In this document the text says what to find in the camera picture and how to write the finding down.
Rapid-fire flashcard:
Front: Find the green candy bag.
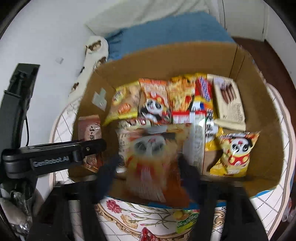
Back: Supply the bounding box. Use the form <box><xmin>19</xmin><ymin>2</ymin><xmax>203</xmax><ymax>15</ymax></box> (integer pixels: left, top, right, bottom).
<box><xmin>173</xmin><ymin>209</ymin><xmax>200</xmax><ymax>233</ymax></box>

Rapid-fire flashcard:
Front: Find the white door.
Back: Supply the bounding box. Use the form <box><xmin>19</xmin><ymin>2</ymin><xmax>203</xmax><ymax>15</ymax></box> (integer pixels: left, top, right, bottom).
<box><xmin>217</xmin><ymin>0</ymin><xmax>269</xmax><ymax>42</ymax></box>

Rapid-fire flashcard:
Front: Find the yellow panda snack bag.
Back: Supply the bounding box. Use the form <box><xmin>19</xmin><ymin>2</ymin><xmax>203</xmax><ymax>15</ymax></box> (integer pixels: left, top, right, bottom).
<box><xmin>209</xmin><ymin>132</ymin><xmax>260</xmax><ymax>178</ymax></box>

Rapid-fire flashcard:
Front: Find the yellow cracker bag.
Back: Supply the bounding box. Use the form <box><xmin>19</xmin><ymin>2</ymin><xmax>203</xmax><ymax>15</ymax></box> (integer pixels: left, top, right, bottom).
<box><xmin>103</xmin><ymin>81</ymin><xmax>141</xmax><ymax>126</ymax></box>

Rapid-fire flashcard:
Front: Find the orange panda snack bag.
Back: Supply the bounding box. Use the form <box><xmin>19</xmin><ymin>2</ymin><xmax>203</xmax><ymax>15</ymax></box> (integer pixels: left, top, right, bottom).
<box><xmin>125</xmin><ymin>123</ymin><xmax>191</xmax><ymax>208</ymax></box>

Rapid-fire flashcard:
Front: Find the chocolate stick biscuit box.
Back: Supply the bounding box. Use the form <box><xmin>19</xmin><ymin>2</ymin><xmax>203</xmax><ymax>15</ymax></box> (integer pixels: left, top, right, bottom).
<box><xmin>207</xmin><ymin>74</ymin><xmax>246</xmax><ymax>132</ymax></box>

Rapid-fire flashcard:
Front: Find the red white sachet packet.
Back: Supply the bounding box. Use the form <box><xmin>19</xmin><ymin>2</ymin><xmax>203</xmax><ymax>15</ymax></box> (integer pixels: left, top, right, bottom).
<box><xmin>172</xmin><ymin>110</ymin><xmax>206</xmax><ymax>174</ymax></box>

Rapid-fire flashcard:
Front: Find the red panda snack bag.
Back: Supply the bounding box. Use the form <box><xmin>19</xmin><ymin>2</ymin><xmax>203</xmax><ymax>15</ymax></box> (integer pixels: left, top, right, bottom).
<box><xmin>138</xmin><ymin>78</ymin><xmax>171</xmax><ymax>125</ymax></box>

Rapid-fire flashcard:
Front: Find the red snack packet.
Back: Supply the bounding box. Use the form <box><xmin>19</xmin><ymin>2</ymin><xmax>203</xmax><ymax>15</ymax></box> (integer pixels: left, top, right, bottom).
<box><xmin>139</xmin><ymin>227</ymin><xmax>160</xmax><ymax>241</ymax></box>

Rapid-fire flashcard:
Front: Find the wall socket left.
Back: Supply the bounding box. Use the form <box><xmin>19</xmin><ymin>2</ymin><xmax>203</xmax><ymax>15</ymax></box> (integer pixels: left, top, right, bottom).
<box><xmin>55</xmin><ymin>57</ymin><xmax>64</xmax><ymax>64</ymax></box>

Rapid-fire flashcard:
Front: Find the brown pastry packet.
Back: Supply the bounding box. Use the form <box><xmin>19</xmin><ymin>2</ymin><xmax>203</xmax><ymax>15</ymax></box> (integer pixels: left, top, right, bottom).
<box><xmin>77</xmin><ymin>114</ymin><xmax>105</xmax><ymax>174</ymax></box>

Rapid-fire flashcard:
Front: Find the grey dotted pillow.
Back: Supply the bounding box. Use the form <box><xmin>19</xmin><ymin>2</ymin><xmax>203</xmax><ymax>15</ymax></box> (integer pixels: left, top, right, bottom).
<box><xmin>85</xmin><ymin>0</ymin><xmax>219</xmax><ymax>37</ymax></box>

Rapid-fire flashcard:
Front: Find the black cable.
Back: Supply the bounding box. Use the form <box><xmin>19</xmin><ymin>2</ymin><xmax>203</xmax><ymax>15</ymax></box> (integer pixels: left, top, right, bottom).
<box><xmin>24</xmin><ymin>115</ymin><xmax>30</xmax><ymax>147</ymax></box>

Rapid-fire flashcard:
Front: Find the bear print pillow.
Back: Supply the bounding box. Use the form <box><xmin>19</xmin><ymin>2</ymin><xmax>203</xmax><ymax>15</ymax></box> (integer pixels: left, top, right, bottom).
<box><xmin>67</xmin><ymin>36</ymin><xmax>109</xmax><ymax>103</ymax></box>

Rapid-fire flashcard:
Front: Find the blue bed sheet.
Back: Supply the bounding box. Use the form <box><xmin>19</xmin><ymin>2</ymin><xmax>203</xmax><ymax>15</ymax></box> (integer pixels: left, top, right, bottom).
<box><xmin>106</xmin><ymin>11</ymin><xmax>234</xmax><ymax>61</ymax></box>

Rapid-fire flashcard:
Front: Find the cardboard milk box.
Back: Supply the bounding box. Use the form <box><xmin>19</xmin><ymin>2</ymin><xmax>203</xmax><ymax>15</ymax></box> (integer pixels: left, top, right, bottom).
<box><xmin>73</xmin><ymin>42</ymin><xmax>283</xmax><ymax>207</ymax></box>

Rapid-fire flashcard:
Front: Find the yellow noodle snack bag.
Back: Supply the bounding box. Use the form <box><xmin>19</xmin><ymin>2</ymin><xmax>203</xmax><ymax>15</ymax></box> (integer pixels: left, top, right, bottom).
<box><xmin>166</xmin><ymin>73</ymin><xmax>224</xmax><ymax>152</ymax></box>

